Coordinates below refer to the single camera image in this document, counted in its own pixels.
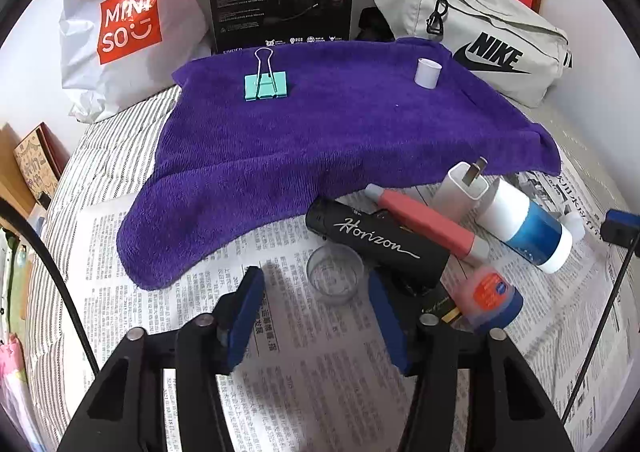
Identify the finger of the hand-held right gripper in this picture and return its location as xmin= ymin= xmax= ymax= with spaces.
xmin=600 ymin=209 xmax=640 ymax=245

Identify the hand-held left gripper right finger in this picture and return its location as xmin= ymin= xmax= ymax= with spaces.
xmin=367 ymin=269 xmax=568 ymax=452

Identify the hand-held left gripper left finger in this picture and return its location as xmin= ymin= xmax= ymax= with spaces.
xmin=57 ymin=266 xmax=266 ymax=452

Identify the black and gold lipstick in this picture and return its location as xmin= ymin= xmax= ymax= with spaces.
xmin=385 ymin=272 xmax=463 ymax=330

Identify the small clear glass cup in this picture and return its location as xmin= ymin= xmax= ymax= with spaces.
xmin=306 ymin=246 xmax=365 ymax=307

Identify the black tube with white script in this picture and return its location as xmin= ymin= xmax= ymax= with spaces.
xmin=305 ymin=197 xmax=451 ymax=289

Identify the white and blue bottle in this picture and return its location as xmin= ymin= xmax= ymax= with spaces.
xmin=475 ymin=178 xmax=573 ymax=274

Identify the white charger plug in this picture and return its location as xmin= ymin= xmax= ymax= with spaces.
xmin=432 ymin=158 xmax=496 ymax=223

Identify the small translucent cap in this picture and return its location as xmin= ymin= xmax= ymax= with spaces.
xmin=562 ymin=212 xmax=586 ymax=239

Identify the newspaper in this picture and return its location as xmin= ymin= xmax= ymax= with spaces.
xmin=65 ymin=167 xmax=640 ymax=452

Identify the small jar with blue lid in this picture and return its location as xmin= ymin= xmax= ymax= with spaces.
xmin=457 ymin=266 xmax=525 ymax=335

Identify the coral pink tube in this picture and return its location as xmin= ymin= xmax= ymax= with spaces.
xmin=365 ymin=183 xmax=488 ymax=263

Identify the purple towel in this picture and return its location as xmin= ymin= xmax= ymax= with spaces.
xmin=116 ymin=36 xmax=562 ymax=291

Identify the printed cloth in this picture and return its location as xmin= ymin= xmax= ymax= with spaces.
xmin=0 ymin=227 xmax=48 ymax=433

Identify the teal binder clip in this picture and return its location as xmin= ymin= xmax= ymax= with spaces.
xmin=244 ymin=46 xmax=290 ymax=101

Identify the small white paper roll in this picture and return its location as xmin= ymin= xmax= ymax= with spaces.
xmin=414 ymin=58 xmax=443 ymax=88

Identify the brown printed box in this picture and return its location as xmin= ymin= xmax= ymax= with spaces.
xmin=12 ymin=127 xmax=71 ymax=210

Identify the grey sling bag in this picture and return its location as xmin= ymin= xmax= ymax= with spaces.
xmin=371 ymin=0 xmax=573 ymax=107

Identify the wooden board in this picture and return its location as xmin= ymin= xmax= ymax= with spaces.
xmin=0 ymin=122 xmax=38 ymax=219

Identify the white plastic shopping bag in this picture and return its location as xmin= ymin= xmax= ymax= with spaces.
xmin=57 ymin=0 xmax=213 ymax=123

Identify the black pouch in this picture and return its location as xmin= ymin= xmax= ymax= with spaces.
xmin=356 ymin=8 xmax=396 ymax=41

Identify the thin black cable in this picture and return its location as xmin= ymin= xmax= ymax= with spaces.
xmin=561 ymin=239 xmax=633 ymax=427

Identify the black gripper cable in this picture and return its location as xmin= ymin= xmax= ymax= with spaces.
xmin=0 ymin=196 xmax=100 ymax=375

